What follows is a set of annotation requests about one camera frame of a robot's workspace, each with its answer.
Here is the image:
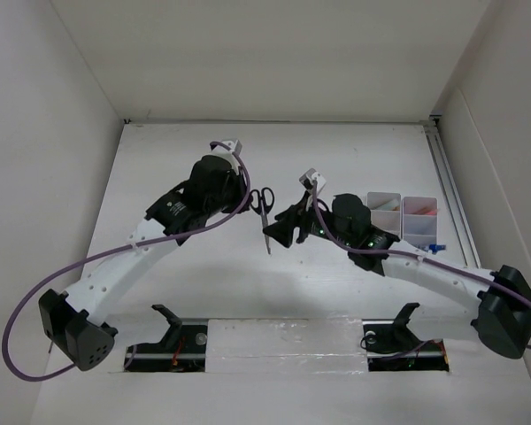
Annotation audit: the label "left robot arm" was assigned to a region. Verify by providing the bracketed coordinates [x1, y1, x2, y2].
[38, 153, 247, 371]

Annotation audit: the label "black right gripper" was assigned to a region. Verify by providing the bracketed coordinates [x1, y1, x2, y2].
[262, 191, 355, 248]

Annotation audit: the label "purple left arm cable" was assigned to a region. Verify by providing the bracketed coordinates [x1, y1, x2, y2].
[1, 140, 252, 382]

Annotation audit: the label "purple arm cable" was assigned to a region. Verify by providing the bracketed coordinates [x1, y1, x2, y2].
[1, 140, 252, 382]
[307, 179, 531, 355]

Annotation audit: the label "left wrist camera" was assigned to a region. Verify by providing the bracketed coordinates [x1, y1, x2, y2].
[210, 139, 242, 168]

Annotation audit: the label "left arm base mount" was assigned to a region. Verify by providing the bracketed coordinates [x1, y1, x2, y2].
[123, 304, 209, 373]

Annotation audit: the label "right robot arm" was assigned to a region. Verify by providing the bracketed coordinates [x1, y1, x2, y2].
[263, 193, 531, 359]

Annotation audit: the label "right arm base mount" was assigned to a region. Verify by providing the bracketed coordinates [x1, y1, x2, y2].
[359, 303, 450, 372]

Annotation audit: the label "black handled scissors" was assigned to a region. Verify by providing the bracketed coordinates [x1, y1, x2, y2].
[250, 187, 275, 228]

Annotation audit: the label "aluminium rail right edge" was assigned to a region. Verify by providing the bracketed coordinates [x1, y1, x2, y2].
[423, 117, 481, 267]

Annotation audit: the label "white right organizer tray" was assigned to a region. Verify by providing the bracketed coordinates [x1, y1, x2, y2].
[402, 197, 438, 247]

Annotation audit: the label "red translucent pen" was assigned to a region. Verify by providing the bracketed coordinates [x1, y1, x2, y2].
[412, 206, 438, 216]

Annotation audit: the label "clear blue spray bottle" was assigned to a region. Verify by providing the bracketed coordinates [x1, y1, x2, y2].
[418, 243, 447, 254]

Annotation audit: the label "orange highlighter marker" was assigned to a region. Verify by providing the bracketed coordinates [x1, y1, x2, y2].
[377, 198, 400, 211]

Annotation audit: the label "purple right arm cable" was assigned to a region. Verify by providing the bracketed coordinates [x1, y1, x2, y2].
[307, 179, 531, 355]

